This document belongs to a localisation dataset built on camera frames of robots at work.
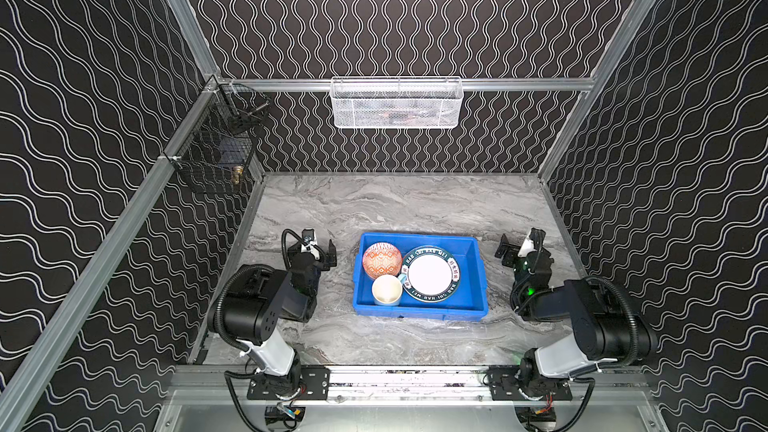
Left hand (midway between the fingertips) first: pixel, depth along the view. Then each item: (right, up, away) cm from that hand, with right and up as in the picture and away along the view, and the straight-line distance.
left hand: (315, 242), depth 93 cm
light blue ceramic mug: (+22, -12, -9) cm, 27 cm away
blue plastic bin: (+46, -18, -5) cm, 50 cm away
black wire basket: (-29, +29, -1) cm, 41 cm away
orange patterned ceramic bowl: (+21, -5, -1) cm, 21 cm away
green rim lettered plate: (+36, -9, -3) cm, 37 cm away
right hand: (+64, +1, -2) cm, 64 cm away
